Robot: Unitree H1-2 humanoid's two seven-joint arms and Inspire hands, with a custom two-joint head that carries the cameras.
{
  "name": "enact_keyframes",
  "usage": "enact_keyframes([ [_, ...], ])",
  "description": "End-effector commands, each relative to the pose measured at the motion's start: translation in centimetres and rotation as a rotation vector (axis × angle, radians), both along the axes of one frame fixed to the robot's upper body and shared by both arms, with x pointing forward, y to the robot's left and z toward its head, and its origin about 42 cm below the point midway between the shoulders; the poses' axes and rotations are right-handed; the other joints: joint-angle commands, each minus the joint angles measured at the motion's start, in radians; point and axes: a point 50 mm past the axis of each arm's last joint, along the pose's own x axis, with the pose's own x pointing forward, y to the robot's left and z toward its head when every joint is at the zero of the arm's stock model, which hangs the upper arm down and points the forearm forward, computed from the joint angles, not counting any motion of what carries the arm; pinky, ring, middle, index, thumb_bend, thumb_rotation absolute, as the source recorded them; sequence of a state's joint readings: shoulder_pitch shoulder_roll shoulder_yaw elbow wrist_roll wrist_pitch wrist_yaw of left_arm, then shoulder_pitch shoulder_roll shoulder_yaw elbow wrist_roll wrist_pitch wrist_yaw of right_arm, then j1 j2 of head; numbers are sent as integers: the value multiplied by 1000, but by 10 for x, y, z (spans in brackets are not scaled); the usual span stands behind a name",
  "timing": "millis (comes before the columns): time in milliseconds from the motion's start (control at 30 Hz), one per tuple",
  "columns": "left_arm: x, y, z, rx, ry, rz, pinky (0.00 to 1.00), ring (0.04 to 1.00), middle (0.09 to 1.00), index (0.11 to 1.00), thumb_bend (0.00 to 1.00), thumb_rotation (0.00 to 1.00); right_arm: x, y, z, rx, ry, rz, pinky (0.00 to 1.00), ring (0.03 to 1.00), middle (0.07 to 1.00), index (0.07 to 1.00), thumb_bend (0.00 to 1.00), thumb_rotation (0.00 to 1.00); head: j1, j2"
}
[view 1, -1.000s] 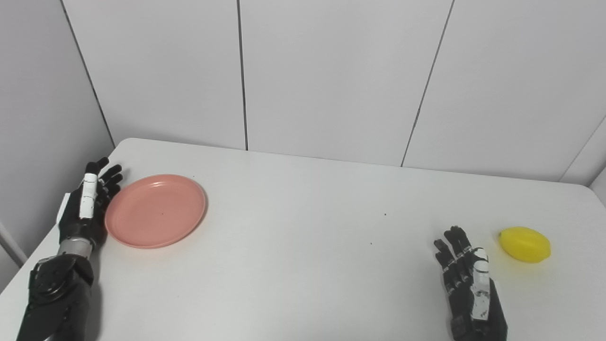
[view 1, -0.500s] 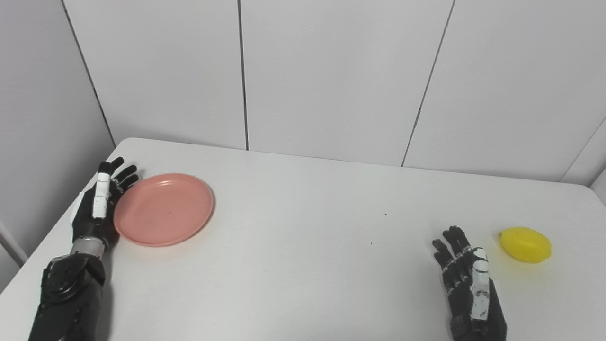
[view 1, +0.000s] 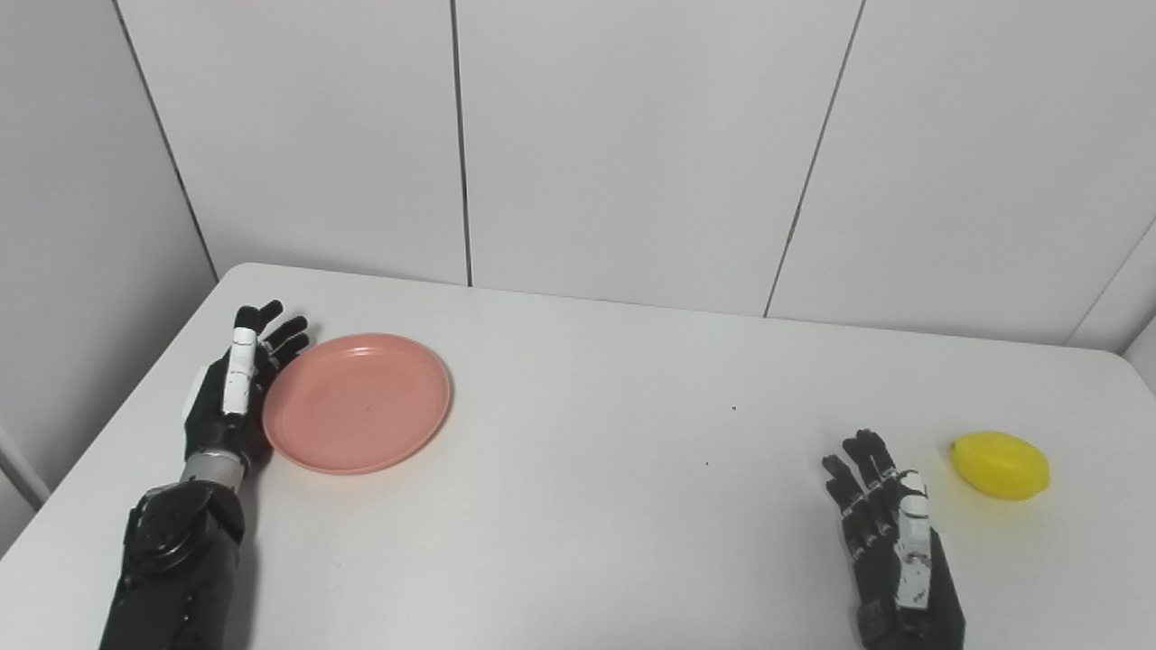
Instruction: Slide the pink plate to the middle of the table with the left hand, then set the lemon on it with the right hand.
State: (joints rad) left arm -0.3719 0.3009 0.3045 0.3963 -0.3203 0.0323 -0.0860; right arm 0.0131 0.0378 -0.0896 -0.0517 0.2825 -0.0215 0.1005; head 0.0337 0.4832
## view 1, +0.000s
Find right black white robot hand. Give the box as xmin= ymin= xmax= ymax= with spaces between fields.
xmin=821 ymin=429 xmax=966 ymax=650

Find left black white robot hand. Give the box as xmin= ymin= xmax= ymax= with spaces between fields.
xmin=182 ymin=300 xmax=311 ymax=469

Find pink plastic plate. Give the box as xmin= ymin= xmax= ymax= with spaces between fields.
xmin=262 ymin=333 xmax=452 ymax=476

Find yellow lemon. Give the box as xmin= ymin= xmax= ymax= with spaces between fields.
xmin=949 ymin=432 xmax=1051 ymax=502

